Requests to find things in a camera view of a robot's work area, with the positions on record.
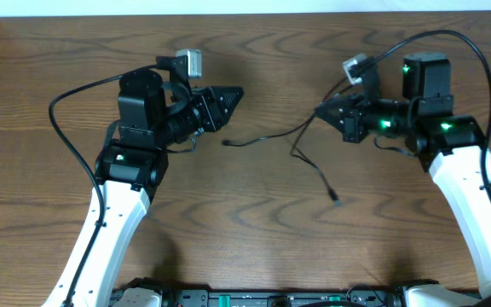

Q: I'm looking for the black USB cable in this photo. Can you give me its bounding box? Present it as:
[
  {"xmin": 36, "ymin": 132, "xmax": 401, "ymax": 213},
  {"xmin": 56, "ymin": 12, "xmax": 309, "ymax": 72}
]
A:
[{"xmin": 221, "ymin": 76, "xmax": 354, "ymax": 207}]

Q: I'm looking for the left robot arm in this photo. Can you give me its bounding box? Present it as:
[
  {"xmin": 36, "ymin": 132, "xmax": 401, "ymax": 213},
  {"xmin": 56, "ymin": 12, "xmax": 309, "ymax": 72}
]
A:
[{"xmin": 45, "ymin": 49, "xmax": 244, "ymax": 306}]

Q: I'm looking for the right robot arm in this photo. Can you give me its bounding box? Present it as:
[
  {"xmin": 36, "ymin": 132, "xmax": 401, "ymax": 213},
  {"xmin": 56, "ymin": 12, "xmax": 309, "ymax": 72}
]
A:
[{"xmin": 315, "ymin": 52, "xmax": 491, "ymax": 306}]

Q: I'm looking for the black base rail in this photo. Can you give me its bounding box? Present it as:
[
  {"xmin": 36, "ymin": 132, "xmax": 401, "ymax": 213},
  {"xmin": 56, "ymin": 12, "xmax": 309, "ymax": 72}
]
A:
[{"xmin": 109, "ymin": 278, "xmax": 491, "ymax": 307}]

